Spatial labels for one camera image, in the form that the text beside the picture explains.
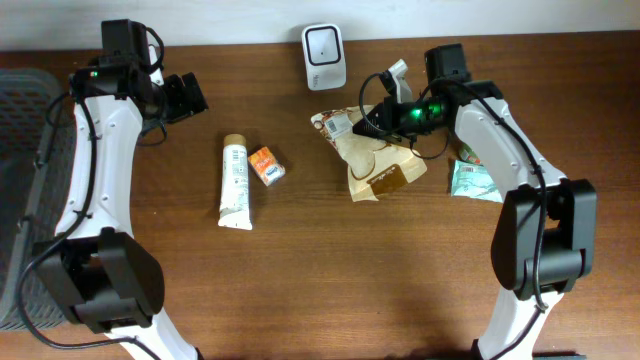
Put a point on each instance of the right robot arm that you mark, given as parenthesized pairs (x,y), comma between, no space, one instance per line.
(544,238)

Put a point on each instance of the grey plastic mesh basket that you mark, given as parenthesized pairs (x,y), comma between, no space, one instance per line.
(36,162)

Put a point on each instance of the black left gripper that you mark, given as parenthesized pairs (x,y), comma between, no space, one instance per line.
(184,106)

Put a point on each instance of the orange small carton box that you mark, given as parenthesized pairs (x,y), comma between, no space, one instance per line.
(266,166)

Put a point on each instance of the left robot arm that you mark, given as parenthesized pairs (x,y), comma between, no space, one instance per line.
(96,272)

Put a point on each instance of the beige brown snack bag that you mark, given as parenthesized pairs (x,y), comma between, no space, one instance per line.
(375,167)

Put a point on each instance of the white barcode scanner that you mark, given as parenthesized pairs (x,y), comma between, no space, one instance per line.
(325,62)

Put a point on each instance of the green lid jar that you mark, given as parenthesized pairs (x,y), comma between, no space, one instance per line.
(466,154)

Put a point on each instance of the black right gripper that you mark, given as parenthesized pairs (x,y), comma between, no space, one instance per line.
(386,117)

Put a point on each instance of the white tube gold cap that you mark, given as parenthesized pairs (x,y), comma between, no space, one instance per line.
(234,207)

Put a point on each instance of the teal snack packet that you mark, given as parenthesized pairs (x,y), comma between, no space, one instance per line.
(473,181)

